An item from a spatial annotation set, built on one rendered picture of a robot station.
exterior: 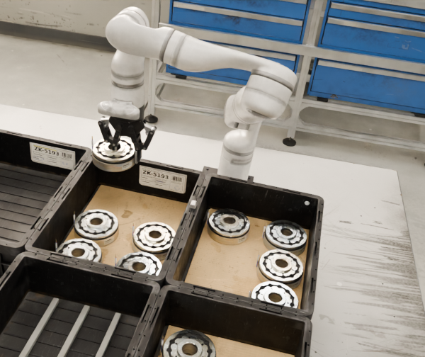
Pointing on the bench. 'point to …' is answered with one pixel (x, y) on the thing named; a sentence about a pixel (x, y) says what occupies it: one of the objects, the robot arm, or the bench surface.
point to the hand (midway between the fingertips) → (127, 154)
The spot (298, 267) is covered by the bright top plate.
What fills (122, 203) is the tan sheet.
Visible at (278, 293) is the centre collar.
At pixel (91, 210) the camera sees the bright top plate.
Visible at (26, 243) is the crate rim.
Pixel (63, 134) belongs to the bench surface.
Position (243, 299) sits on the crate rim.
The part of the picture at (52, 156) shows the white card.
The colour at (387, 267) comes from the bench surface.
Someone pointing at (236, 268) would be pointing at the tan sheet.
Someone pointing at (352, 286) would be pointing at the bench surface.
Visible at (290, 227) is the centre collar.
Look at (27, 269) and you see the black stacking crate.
